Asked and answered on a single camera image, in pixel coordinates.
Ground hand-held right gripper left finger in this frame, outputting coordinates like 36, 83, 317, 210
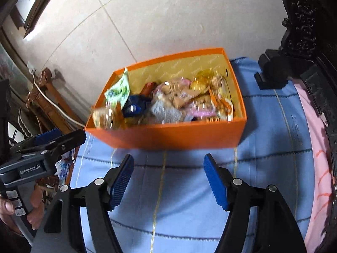
32, 153, 135, 253

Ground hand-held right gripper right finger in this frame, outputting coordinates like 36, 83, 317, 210
203, 153, 307, 253

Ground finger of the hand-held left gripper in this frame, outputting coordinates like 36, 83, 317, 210
39, 130, 87, 164
11, 128, 62, 151

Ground pale yellow bun packet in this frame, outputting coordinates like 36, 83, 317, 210
92, 107, 124, 130

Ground orange cardboard box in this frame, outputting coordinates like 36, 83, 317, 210
84, 47, 247, 149

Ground green white snack packet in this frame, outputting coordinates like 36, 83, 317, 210
104, 67, 131, 108

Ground orange edged biscuit packet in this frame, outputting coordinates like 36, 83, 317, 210
209, 90, 235, 122

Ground clear grey print snack packet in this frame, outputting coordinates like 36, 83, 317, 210
150, 99, 183, 123

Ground tan wafer packet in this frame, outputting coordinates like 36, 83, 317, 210
171, 88, 201, 108

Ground red snack packet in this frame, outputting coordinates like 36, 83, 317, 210
142, 82, 156, 95

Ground yellow clear candy bag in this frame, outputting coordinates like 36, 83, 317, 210
190, 69, 219, 95

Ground pink label cookie packet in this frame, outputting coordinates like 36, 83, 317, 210
155, 76, 191, 98

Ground person's left hand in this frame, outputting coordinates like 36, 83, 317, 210
0, 184, 45, 239

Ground white plastic bag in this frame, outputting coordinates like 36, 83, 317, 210
54, 150, 77, 180

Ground carved brown wooden table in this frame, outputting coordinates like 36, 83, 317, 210
25, 67, 85, 135

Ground blue quilted blanket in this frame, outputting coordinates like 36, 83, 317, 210
66, 57, 316, 253

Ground pink bed sheet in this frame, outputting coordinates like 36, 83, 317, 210
292, 80, 336, 253

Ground black carved wooden headboard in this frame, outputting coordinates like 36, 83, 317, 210
280, 0, 337, 187

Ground white cable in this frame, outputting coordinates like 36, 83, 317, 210
30, 70, 86, 127

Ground black carved furniture post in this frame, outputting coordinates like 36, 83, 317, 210
254, 49, 320, 90

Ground dark window frame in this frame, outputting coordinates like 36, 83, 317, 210
0, 0, 69, 41

